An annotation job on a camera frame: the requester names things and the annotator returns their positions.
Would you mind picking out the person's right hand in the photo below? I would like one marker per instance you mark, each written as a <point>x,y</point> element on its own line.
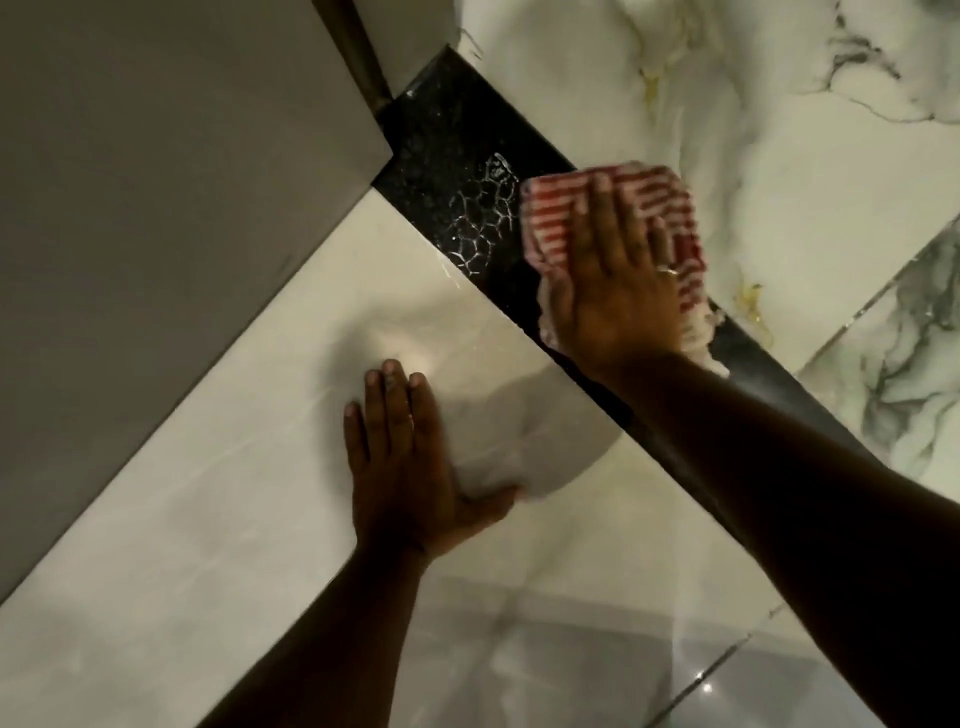
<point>611,300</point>

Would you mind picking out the person's left hand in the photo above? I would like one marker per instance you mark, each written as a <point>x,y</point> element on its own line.
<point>405,487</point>

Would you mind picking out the person's left middle finger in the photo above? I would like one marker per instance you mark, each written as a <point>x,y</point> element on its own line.
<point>396,409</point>

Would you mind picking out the person's right thumb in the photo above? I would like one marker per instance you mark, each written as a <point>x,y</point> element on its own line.
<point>555,300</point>

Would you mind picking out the person's left thumb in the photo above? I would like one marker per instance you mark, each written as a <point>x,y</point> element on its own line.
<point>491,504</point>

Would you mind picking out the person's left little finger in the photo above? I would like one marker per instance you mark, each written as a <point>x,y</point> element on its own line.
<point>356,439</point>

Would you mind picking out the red white striped cloth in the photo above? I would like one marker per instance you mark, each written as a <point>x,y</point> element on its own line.
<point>679,202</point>

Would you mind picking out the person's right forearm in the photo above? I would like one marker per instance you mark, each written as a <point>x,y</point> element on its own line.
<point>810,525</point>

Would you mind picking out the person's left forearm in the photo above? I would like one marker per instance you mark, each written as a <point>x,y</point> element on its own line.
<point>330,645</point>

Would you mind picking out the white soap foam patch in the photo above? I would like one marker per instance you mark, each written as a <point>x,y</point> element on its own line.
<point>480,217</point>

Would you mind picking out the black granite threshold strip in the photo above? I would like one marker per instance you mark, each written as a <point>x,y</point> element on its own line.
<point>450,142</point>

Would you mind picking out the grey door panel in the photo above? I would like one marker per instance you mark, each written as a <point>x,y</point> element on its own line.
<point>150,225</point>

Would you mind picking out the brown door frame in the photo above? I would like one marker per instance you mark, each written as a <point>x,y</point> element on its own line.
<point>361,56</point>

